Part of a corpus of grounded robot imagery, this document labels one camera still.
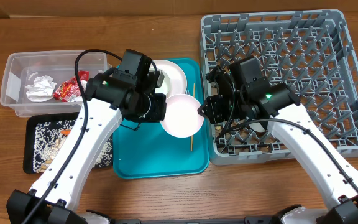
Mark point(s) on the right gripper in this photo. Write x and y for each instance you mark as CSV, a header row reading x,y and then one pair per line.
x,y
220,114

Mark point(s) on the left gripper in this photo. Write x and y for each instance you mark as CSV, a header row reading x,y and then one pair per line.
x,y
160,113

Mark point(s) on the pink bowl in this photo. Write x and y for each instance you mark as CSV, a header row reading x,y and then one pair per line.
x,y
181,118

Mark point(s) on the white cup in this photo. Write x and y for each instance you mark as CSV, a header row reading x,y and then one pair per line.
x,y
259,127

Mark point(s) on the red snack wrapper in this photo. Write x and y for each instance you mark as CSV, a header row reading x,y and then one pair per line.
x,y
69,90

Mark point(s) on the orange carrot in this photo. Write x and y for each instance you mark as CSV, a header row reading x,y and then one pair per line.
x,y
65,132

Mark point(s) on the peanut shells and rice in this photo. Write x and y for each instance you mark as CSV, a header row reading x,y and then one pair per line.
x,y
48,141

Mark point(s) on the white napkin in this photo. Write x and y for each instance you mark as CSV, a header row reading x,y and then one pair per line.
x,y
41,90

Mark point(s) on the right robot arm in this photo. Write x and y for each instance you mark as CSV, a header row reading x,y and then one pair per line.
x,y
245,97

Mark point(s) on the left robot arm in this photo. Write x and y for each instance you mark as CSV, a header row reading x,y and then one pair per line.
x,y
119,93

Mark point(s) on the grey dishwasher rack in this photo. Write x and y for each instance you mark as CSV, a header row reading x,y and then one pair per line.
x,y
311,51

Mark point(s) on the wooden chopstick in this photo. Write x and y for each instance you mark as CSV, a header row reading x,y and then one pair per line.
x,y
193,88

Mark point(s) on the white round plate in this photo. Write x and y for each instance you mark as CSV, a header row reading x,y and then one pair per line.
x,y
174,81

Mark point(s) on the teal serving tray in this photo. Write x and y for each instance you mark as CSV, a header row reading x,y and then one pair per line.
x,y
153,152

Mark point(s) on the black tray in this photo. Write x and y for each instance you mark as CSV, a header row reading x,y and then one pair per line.
x,y
30,129

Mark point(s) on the clear plastic bin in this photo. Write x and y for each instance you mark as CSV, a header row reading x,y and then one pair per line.
x,y
24,67

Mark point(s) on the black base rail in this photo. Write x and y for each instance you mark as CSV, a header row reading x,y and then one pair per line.
x,y
197,221

